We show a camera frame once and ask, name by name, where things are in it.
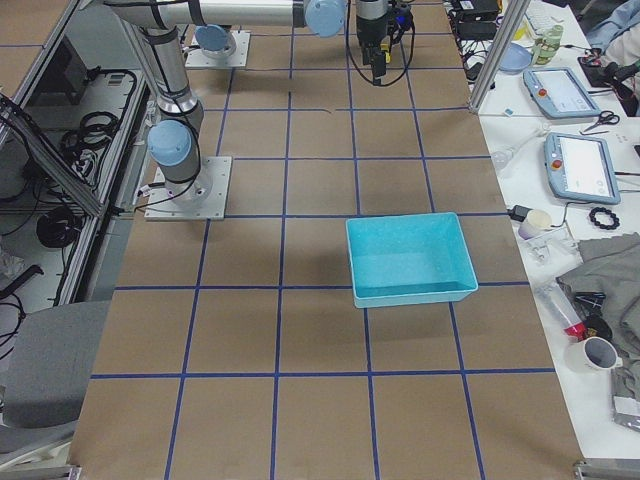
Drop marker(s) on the turquoise plastic bin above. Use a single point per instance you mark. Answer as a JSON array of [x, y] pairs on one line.
[[409, 260]]

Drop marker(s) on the yellow toy beetle car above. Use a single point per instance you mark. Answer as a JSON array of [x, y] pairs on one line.
[[386, 50]]

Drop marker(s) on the blue teach pendant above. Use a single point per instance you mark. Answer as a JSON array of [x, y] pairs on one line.
[[559, 94], [580, 168]]

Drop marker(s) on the black scissors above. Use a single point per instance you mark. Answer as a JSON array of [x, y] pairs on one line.
[[606, 117]]

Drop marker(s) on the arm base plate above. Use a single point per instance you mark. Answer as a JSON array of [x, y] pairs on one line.
[[234, 57], [205, 199]]

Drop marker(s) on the white mug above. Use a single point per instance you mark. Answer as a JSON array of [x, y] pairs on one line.
[[592, 355]]

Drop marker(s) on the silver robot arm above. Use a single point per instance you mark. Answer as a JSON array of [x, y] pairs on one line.
[[173, 142], [324, 18]]

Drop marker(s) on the aluminium frame post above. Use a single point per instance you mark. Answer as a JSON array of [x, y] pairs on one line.
[[513, 16]]

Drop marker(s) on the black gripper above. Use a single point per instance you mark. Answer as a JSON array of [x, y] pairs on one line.
[[368, 32]]

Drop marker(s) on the grey chair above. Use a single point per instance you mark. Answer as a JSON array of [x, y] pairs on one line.
[[47, 378]]

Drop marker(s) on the upper blue teach pendant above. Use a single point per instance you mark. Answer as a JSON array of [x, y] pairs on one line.
[[559, 94]]

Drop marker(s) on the lower blue teach pendant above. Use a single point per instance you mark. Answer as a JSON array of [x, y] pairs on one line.
[[580, 168]]

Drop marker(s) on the grey cloth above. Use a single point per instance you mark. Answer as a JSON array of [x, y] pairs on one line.
[[611, 266]]

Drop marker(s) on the cream paper cup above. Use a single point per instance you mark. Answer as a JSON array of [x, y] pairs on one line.
[[534, 224]]

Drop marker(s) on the light blue plate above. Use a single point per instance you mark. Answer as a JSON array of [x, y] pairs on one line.
[[515, 59]]

